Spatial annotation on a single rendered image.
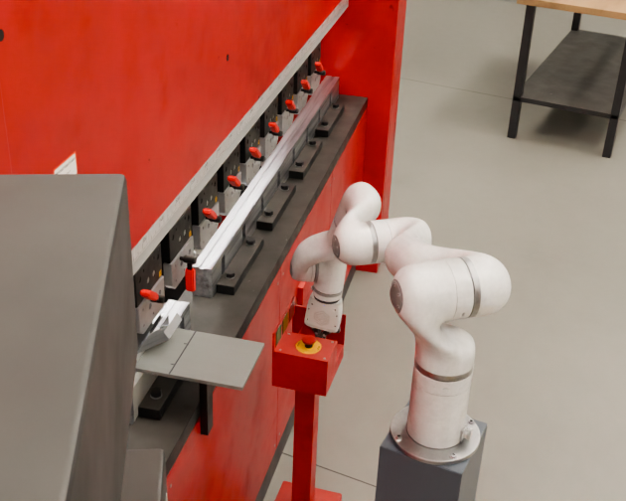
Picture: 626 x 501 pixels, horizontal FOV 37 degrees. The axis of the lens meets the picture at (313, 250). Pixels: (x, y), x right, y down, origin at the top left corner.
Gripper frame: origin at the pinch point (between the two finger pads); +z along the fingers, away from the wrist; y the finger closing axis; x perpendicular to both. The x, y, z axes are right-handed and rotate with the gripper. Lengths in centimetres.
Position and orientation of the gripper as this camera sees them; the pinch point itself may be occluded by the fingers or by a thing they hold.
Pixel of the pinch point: (320, 339)
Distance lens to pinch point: 276.4
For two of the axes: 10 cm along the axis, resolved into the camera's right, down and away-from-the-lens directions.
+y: 9.6, 2.4, -1.8
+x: 2.7, -4.7, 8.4
